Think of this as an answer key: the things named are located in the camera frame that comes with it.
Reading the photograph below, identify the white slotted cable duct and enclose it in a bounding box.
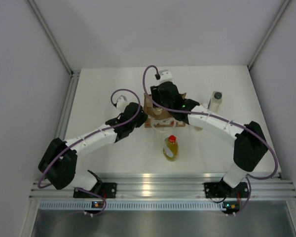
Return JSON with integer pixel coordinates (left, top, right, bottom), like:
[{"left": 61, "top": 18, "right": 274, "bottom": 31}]
[{"left": 38, "top": 200, "right": 242, "bottom": 211}]

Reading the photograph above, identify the burlap watermelon print canvas bag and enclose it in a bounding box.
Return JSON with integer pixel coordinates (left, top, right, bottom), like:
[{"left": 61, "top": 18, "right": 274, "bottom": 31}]
[{"left": 144, "top": 94, "right": 186, "bottom": 133}]

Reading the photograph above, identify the right aluminium frame post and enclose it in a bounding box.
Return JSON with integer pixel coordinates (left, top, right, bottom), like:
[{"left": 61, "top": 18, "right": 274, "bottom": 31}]
[{"left": 247, "top": 0, "right": 293, "bottom": 71}]

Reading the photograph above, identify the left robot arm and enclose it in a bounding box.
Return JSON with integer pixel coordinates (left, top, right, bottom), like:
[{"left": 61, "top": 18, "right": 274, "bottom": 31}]
[{"left": 38, "top": 102, "right": 148, "bottom": 198}]

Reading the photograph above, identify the aluminium frame post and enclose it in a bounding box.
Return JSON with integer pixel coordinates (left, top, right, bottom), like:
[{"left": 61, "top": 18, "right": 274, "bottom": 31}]
[
  {"left": 247, "top": 0, "right": 293, "bottom": 71},
  {"left": 25, "top": 0, "right": 73, "bottom": 77}
]

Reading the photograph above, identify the grey-capped clear bottle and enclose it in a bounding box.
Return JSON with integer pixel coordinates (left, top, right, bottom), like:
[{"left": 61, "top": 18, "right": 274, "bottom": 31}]
[{"left": 208, "top": 91, "right": 222, "bottom": 113}]

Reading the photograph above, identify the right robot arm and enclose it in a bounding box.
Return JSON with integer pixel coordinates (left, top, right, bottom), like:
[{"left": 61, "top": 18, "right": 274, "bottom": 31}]
[{"left": 150, "top": 81, "right": 267, "bottom": 197}]

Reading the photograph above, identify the purple cable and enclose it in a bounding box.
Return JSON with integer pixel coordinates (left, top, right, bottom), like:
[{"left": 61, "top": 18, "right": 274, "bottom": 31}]
[
  {"left": 142, "top": 65, "right": 278, "bottom": 180},
  {"left": 37, "top": 89, "right": 142, "bottom": 190}
]

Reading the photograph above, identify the white-capped yellow bottle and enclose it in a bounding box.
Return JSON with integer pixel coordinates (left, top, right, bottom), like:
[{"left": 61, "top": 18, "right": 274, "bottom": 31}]
[
  {"left": 146, "top": 99, "right": 163, "bottom": 116},
  {"left": 193, "top": 103, "right": 209, "bottom": 131}
]

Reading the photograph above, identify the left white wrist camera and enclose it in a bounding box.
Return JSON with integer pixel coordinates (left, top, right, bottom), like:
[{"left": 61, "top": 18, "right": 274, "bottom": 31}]
[{"left": 114, "top": 95, "right": 129, "bottom": 112}]

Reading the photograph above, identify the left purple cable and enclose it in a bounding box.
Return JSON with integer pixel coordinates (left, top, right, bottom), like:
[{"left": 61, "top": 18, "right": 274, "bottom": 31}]
[{"left": 37, "top": 89, "right": 142, "bottom": 190}]

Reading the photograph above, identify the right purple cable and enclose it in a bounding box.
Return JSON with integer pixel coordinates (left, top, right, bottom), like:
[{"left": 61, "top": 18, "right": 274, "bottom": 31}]
[{"left": 142, "top": 65, "right": 278, "bottom": 180}]

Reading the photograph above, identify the red-capped yellow bottle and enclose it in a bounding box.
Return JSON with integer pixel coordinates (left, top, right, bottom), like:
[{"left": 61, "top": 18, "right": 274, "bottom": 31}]
[{"left": 163, "top": 135, "right": 179, "bottom": 161}]

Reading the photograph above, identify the left aluminium frame post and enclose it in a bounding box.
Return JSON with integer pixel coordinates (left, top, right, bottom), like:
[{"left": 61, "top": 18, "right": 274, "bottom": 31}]
[{"left": 25, "top": 0, "right": 73, "bottom": 77}]

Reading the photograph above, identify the aluminium mounting rail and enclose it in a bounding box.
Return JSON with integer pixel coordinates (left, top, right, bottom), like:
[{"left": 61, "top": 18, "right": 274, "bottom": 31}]
[{"left": 28, "top": 172, "right": 296, "bottom": 202}]

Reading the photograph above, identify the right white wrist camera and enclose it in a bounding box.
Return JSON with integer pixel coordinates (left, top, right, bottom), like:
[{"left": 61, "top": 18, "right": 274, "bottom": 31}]
[{"left": 155, "top": 69, "right": 173, "bottom": 84}]

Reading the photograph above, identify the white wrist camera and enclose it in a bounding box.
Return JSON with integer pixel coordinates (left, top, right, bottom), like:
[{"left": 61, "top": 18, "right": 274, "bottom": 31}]
[
  {"left": 155, "top": 69, "right": 173, "bottom": 84},
  {"left": 114, "top": 95, "right": 129, "bottom": 112}
]

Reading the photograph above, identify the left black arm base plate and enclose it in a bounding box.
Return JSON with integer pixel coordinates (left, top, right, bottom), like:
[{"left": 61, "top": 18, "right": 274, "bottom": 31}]
[{"left": 73, "top": 182, "right": 117, "bottom": 199}]

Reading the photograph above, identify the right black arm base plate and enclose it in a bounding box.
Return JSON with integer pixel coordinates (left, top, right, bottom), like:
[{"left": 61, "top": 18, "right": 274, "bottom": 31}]
[{"left": 203, "top": 182, "right": 249, "bottom": 199}]

